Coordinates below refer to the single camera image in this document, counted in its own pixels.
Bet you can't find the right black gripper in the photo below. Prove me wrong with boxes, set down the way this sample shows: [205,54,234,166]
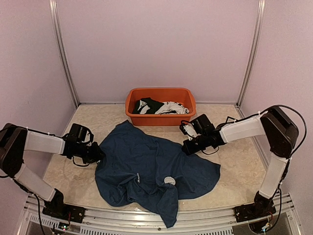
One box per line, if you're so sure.
[182,133,208,155]

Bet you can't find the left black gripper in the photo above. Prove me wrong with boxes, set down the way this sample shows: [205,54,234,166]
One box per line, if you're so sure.
[75,141,106,164]

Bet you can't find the dark blue t-shirt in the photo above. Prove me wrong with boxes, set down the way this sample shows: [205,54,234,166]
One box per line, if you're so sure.
[95,121,221,228]

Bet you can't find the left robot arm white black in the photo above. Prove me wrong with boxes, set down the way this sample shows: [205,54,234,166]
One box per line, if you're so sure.
[0,123,105,218]

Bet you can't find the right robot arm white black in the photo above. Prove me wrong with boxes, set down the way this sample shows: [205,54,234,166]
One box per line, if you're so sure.
[179,105,301,217]

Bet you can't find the orange plastic tub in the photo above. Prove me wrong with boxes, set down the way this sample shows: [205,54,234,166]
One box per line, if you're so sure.
[125,88,196,126]

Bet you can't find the black and white garment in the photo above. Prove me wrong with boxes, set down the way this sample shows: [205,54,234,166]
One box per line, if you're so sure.
[132,97,190,115]

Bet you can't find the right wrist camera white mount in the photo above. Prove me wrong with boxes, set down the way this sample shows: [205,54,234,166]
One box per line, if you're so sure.
[179,120,198,140]

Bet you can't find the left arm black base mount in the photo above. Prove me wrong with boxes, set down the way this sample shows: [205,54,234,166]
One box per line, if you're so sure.
[43,204,86,223]

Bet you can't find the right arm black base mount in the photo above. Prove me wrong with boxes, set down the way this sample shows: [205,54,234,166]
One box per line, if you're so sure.
[233,203,276,223]

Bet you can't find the right aluminium corner post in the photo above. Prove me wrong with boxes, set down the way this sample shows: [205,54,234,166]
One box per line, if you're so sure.
[236,0,266,109]

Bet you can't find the aluminium corner post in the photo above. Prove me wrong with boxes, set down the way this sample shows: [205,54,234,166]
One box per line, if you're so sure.
[49,0,80,108]
[236,0,266,109]

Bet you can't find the left aluminium corner post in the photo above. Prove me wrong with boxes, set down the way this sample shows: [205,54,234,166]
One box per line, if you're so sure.
[49,0,80,108]

